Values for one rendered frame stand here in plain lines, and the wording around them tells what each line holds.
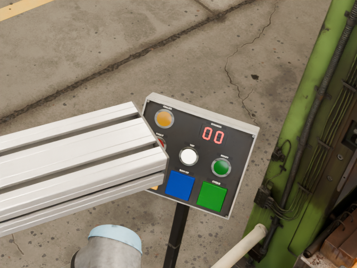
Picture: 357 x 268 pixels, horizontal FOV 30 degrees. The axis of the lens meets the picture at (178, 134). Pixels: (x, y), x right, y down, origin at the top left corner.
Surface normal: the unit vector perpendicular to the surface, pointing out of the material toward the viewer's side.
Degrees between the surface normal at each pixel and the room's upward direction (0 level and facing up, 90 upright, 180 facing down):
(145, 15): 0
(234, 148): 60
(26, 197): 0
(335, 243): 0
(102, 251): 27
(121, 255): 16
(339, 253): 90
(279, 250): 90
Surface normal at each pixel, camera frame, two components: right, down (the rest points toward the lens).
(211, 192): -0.21, 0.25
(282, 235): -0.68, 0.47
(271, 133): 0.13, -0.67
